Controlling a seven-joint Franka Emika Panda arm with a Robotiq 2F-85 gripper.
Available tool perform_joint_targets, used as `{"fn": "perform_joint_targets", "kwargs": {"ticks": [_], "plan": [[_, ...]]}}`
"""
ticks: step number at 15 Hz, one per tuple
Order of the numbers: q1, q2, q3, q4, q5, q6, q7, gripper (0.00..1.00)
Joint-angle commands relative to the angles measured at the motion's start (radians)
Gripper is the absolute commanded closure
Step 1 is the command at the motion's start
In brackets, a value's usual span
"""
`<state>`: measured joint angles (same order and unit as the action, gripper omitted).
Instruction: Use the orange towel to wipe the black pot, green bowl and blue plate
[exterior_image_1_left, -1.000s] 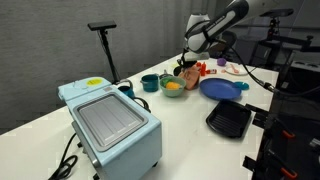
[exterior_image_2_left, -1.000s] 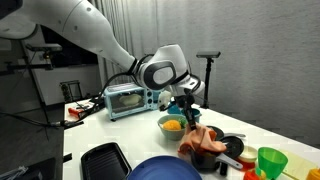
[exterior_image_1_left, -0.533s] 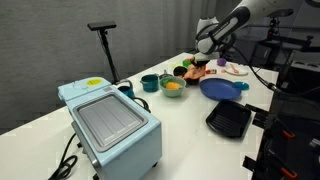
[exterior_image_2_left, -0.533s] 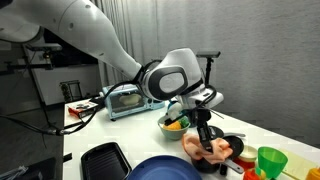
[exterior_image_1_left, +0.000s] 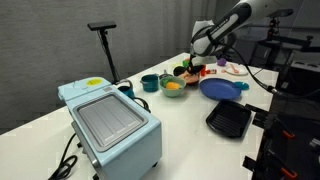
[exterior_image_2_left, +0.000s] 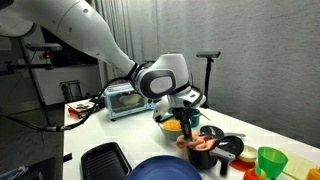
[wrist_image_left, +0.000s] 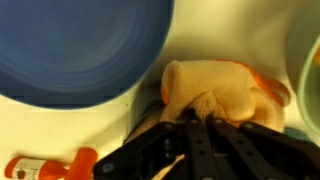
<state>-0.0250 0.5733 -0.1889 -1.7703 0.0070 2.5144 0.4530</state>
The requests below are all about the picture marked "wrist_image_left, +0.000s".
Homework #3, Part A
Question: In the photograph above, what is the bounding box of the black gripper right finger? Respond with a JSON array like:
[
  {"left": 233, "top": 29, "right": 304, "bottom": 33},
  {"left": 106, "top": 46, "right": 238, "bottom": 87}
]
[{"left": 205, "top": 115, "right": 320, "bottom": 180}]

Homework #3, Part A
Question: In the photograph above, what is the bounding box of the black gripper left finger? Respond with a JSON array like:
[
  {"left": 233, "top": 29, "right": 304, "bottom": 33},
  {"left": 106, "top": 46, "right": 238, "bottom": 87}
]
[{"left": 92, "top": 109, "right": 218, "bottom": 180}]

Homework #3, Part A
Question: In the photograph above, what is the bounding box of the orange towel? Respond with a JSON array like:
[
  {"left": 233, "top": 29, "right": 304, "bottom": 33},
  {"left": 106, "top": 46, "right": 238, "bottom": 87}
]
[{"left": 126, "top": 59, "right": 292, "bottom": 180}]

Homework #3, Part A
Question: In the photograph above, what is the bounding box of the green bowl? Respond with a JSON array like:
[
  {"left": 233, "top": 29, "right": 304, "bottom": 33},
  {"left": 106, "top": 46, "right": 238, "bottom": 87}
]
[{"left": 296, "top": 33, "right": 320, "bottom": 135}]

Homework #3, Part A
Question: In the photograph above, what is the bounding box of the blue plate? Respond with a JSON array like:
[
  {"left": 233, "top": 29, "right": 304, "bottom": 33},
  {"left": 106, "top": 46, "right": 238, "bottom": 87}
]
[{"left": 0, "top": 0, "right": 175, "bottom": 110}]

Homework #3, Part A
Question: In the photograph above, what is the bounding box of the red bottle white label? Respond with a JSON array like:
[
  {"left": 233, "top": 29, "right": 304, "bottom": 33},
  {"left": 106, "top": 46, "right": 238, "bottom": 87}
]
[{"left": 4, "top": 147, "right": 100, "bottom": 180}]

